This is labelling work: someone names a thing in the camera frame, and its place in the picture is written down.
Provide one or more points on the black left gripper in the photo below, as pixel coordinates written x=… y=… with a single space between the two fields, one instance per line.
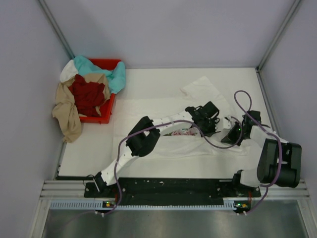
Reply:
x=214 y=121

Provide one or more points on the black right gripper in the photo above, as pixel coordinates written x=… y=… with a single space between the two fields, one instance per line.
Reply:
x=230 y=138

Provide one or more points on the white t shirt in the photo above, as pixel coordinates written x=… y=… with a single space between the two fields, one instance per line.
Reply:
x=184 y=140
x=68 y=71

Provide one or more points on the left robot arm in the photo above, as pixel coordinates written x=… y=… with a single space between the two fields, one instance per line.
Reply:
x=144 y=136

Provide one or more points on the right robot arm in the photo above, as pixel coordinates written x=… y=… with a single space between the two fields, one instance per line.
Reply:
x=280 y=160

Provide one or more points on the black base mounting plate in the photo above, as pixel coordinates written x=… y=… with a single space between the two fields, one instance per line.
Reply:
x=171 y=191

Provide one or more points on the teal t shirt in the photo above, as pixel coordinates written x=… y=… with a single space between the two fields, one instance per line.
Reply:
x=116 y=78

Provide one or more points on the red plastic bin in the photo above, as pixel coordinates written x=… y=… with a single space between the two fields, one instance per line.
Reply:
x=106 y=108

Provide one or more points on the dark red t shirt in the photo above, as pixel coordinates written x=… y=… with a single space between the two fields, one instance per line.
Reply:
x=88 y=96

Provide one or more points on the beige t shirt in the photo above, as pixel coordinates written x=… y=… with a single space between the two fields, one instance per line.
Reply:
x=66 y=112

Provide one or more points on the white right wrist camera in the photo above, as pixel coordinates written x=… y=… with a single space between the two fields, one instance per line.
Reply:
x=227 y=123

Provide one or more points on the right corner aluminium post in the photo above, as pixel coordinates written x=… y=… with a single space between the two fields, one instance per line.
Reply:
x=280 y=33

